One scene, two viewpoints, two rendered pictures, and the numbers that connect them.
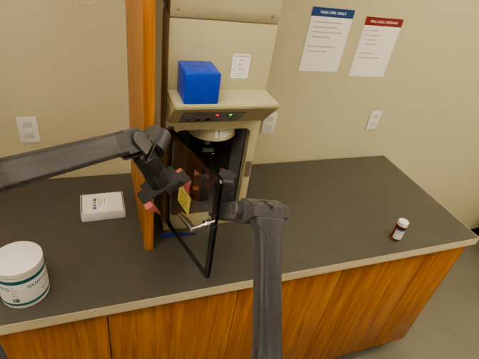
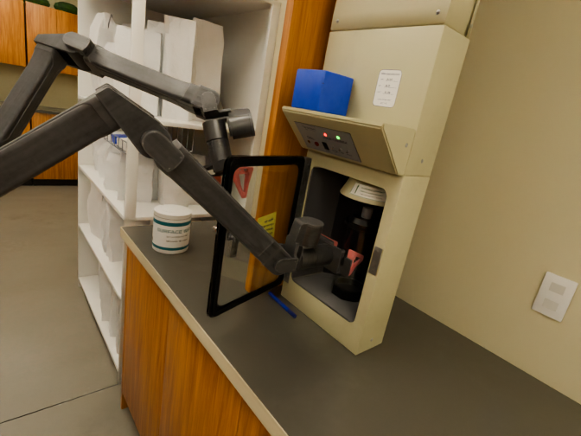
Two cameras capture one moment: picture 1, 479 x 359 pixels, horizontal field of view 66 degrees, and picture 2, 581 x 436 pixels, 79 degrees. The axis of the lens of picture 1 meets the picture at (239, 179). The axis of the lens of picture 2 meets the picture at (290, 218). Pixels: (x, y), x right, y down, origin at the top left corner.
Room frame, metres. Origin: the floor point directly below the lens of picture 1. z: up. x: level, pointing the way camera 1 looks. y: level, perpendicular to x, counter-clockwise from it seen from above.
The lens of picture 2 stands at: (0.71, -0.71, 1.50)
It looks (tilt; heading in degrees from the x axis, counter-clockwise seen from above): 17 degrees down; 72
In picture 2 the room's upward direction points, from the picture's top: 10 degrees clockwise
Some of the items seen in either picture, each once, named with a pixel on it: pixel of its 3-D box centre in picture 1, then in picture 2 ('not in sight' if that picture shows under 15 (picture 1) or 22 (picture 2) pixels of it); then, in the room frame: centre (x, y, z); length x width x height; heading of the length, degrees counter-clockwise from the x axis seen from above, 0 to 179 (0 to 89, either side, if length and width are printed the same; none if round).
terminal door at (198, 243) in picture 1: (189, 205); (258, 231); (0.90, 0.14, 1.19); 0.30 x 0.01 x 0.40; 40
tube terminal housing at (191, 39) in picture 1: (204, 124); (372, 192); (1.21, 0.16, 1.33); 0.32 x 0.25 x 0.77; 114
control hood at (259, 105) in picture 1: (222, 112); (338, 137); (1.04, 0.09, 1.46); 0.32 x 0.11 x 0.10; 114
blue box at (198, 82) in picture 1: (197, 82); (322, 92); (1.01, 0.16, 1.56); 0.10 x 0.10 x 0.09; 24
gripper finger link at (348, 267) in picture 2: not in sight; (347, 258); (1.13, 0.07, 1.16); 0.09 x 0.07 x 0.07; 25
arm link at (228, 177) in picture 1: (224, 194); (294, 241); (0.97, 0.04, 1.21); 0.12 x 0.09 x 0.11; 13
